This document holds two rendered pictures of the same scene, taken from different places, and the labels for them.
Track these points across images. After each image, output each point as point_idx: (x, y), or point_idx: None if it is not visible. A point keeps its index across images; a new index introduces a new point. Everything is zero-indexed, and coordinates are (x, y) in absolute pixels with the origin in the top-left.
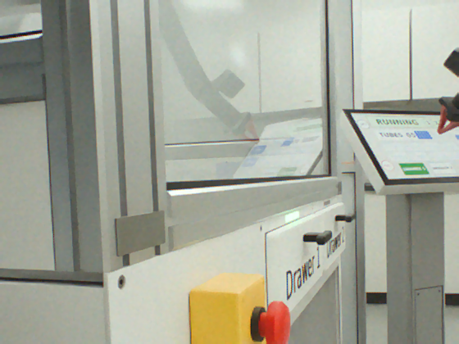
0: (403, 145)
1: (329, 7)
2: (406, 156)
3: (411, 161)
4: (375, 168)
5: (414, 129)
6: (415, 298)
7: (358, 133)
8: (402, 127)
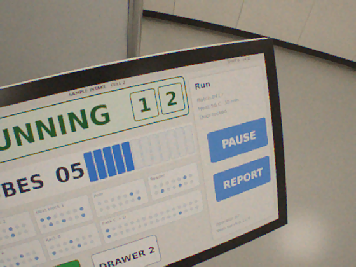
0: (37, 217)
1: None
2: (35, 253)
3: (46, 264)
4: None
5: (89, 144)
6: None
7: None
8: (52, 148)
